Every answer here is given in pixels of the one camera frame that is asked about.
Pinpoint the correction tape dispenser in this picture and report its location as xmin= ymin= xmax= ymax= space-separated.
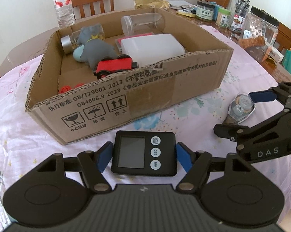
xmin=223 ymin=94 xmax=256 ymax=125

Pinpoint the white translucent plastic box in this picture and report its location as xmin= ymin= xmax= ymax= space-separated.
xmin=121 ymin=34 xmax=185 ymax=67

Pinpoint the red wooden toy train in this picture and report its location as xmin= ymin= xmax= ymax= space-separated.
xmin=94 ymin=55 xmax=139 ymax=79

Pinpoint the clear plastic jar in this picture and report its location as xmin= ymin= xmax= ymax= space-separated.
xmin=121 ymin=13 xmax=165 ymax=36

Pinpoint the capsule bottle silver cap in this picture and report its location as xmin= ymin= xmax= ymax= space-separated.
xmin=61 ymin=24 xmax=104 ymax=54

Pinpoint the pink card game box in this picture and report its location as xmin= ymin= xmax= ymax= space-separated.
xmin=115 ymin=32 xmax=154 ymax=53

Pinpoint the black toy train car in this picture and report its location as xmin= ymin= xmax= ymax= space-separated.
xmin=58 ymin=83 xmax=84 ymax=94

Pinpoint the light blue oval case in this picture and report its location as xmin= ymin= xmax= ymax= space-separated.
xmin=73 ymin=44 xmax=84 ymax=62

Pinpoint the small white carton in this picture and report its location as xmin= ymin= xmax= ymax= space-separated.
xmin=269 ymin=46 xmax=284 ymax=63

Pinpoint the wooden chair right side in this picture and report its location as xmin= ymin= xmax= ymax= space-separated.
xmin=274 ymin=23 xmax=291 ymax=55

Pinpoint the large clear black-lid jar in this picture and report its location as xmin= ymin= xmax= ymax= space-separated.
xmin=238 ymin=6 xmax=280 ymax=63

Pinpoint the pen holder cup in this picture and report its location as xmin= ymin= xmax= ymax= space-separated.
xmin=228 ymin=0 xmax=250 ymax=35

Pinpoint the small green lid jar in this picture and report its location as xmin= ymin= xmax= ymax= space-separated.
xmin=216 ymin=7 xmax=231 ymax=28

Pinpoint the pink floral tablecloth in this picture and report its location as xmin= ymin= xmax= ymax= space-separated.
xmin=0 ymin=27 xmax=290 ymax=231

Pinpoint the dark glass jar green label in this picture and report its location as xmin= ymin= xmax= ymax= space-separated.
xmin=196 ymin=1 xmax=215 ymax=21

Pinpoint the open cardboard box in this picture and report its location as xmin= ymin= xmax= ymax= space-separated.
xmin=25 ymin=9 xmax=233 ymax=145

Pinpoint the stack of papers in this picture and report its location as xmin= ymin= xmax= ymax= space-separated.
xmin=168 ymin=0 xmax=197 ymax=18

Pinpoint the clear water bottle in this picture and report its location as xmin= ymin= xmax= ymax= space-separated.
xmin=53 ymin=0 xmax=75 ymax=29

